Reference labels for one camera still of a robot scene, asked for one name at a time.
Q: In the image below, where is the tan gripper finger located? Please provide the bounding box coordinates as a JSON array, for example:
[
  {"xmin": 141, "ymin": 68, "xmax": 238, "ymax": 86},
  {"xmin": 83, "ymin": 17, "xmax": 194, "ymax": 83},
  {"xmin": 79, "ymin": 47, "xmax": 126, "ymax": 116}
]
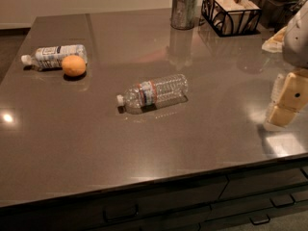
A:
[
  {"xmin": 270, "ymin": 74, "xmax": 286, "ymax": 103},
  {"xmin": 267, "ymin": 69, "xmax": 308, "ymax": 127}
]

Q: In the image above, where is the orange fruit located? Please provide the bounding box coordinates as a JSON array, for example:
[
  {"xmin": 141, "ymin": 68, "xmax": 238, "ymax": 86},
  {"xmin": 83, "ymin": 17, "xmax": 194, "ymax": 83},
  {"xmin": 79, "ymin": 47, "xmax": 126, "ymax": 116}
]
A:
[{"xmin": 62, "ymin": 55, "xmax": 86, "ymax": 77}]

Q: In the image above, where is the yellow snack bag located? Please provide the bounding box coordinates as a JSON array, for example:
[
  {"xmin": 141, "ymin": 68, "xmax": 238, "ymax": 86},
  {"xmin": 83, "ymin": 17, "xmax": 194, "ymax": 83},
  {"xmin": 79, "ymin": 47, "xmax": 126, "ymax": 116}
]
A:
[{"xmin": 262, "ymin": 27, "xmax": 287, "ymax": 53}]

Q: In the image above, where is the dark box with snacks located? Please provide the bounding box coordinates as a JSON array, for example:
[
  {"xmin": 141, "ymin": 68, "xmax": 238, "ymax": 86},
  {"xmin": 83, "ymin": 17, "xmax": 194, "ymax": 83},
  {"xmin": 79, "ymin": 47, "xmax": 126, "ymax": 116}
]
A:
[{"xmin": 250, "ymin": 0, "xmax": 299, "ymax": 31}]

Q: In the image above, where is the dark cabinet with drawers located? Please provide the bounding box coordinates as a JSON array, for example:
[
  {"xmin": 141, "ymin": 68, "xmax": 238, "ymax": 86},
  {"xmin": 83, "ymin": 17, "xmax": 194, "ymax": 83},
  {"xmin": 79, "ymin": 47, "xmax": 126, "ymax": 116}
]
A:
[{"xmin": 0, "ymin": 158, "xmax": 308, "ymax": 231}]

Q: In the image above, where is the clear empty plastic bottle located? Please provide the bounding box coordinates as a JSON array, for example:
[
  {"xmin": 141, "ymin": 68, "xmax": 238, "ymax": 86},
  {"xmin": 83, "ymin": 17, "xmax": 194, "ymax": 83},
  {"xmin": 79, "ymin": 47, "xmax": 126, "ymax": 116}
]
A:
[{"xmin": 116, "ymin": 74, "xmax": 189, "ymax": 109}]

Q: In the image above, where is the metal cup with utensils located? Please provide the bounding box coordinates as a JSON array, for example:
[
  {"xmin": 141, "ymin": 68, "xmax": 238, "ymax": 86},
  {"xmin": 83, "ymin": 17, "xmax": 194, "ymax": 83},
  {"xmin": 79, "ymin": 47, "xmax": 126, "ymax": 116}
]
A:
[{"xmin": 170, "ymin": 0, "xmax": 197, "ymax": 30}]

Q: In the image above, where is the white labelled water bottle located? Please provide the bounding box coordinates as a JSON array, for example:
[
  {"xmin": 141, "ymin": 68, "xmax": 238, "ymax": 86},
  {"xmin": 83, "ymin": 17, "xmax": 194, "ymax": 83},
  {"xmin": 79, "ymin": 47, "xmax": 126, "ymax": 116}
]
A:
[{"xmin": 21, "ymin": 44, "xmax": 88, "ymax": 69}]

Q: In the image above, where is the black wire basket with packets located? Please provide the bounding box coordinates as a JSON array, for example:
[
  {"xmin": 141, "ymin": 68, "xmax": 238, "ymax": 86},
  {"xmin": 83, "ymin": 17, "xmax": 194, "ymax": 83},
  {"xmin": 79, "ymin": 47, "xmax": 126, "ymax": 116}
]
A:
[{"xmin": 199, "ymin": 0, "xmax": 262, "ymax": 37}]

